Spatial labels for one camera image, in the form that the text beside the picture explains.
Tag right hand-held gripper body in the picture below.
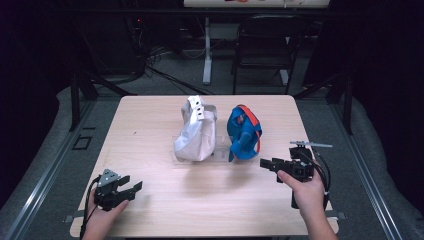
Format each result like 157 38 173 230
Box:
275 140 334 210

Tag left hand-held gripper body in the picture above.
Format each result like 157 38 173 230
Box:
93 168 132 212

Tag blue cap with orange trim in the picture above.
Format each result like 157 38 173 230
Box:
226 104 263 163

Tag beige baseball cap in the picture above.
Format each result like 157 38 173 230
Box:
173 95 218 163

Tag person's left hand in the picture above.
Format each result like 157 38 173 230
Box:
84 188 130 236

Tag person's right hand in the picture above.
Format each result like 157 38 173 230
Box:
277 169 329 216

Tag black metal stand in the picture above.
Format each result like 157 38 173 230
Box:
68 71 138 133
293 70 355 136

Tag black folding chair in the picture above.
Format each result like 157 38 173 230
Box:
230 14 310 96

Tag white desk leg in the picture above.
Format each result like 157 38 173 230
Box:
202 16 214 86

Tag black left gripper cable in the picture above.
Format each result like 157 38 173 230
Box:
79 175 102 240

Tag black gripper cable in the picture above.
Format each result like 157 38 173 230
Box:
309 148 332 212
79 175 102 240

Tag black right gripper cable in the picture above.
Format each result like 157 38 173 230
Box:
309 148 332 212

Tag aluminium floor rail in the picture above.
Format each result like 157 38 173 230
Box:
0 99 98 240
329 99 405 240

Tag bundle of floor cables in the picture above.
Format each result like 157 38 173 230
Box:
125 16 216 97

